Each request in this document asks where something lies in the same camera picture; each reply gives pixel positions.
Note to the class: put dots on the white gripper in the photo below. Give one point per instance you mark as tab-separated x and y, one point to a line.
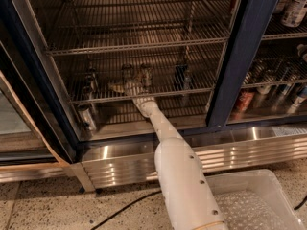
134	89

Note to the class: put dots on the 7up can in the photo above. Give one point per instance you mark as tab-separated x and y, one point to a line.
127	72

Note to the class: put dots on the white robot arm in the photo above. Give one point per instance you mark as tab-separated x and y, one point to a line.
189	201

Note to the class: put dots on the steel fridge base grille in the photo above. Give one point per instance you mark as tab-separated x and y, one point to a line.
132	161

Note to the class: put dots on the open glass fridge door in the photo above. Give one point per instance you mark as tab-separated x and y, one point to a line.
36	123

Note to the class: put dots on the red can behind glass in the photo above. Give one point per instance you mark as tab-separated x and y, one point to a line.
242	103

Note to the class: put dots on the blue white can right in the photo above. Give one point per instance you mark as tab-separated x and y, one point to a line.
298	99

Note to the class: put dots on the white can top right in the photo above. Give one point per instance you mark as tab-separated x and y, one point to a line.
294	13

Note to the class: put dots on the clear plastic bin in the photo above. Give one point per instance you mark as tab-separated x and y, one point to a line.
265	184

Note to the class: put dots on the bubble wrap sheet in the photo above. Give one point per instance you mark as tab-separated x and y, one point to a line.
245	210

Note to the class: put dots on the lower wire shelf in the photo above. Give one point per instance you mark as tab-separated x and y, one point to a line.
114	78

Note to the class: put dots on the wire shelf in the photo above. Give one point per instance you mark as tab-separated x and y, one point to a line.
98	26
114	78

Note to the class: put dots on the upper wire shelf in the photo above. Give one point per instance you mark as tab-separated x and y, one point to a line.
98	26

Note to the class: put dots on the dark blue fridge door frame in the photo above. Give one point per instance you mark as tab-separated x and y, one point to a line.
253	17

